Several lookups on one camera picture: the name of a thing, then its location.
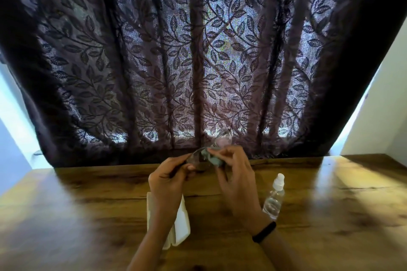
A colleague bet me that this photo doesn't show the teal lens cleaning cloth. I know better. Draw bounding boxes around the teal lens cleaning cloth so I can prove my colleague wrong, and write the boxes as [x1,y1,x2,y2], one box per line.
[200,148,225,168]

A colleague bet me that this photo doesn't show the dark leaf-patterned lace curtain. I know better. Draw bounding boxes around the dark leaf-patterned lace curtain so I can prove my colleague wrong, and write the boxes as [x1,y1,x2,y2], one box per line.
[0,0,407,168]

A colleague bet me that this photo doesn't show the person's right hand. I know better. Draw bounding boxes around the person's right hand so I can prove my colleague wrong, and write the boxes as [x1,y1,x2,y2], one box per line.
[215,145,271,234]

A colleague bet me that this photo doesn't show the clear spray bottle white cap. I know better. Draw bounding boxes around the clear spray bottle white cap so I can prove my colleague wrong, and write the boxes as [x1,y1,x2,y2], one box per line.
[262,173,286,221]

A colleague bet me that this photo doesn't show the person's right forearm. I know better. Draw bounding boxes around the person's right forearm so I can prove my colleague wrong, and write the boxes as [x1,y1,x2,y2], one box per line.
[254,226,307,271]

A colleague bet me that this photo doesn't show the black wristband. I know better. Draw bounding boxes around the black wristband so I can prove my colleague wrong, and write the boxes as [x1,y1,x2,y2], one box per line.
[252,221,277,244]

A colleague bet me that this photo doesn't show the person's left forearm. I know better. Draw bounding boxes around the person's left forearm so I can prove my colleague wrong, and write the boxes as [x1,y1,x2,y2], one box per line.
[127,214,179,271]

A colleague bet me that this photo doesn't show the clear-lens eyeglasses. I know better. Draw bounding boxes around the clear-lens eyeglasses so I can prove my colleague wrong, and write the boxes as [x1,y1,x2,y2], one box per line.
[177,129,233,173]

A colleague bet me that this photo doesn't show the person's left hand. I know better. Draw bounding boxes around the person's left hand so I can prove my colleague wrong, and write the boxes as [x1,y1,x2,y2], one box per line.
[148,154,198,219]

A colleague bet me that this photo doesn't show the white glasses case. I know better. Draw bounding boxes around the white glasses case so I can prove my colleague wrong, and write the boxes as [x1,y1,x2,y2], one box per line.
[146,192,191,251]

